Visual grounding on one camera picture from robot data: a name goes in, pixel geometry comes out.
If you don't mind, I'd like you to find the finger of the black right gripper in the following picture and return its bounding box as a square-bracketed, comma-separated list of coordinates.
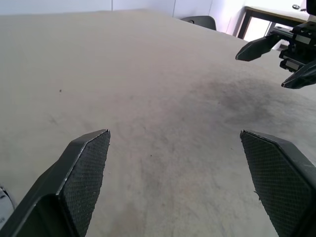
[235, 33, 282, 62]
[280, 60, 316, 89]

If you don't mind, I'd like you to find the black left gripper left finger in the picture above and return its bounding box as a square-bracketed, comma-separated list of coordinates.
[0, 128, 111, 237]

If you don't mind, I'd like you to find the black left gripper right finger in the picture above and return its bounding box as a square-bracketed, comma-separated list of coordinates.
[239, 129, 316, 237]

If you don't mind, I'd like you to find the black framed side table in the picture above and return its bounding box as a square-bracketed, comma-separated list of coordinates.
[238, 5, 312, 41]

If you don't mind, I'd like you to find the white object with dark marks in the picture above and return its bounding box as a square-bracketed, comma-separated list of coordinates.
[0, 184, 13, 223]

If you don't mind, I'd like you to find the dark grey folding chair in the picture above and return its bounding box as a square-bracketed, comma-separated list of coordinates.
[180, 15, 217, 32]

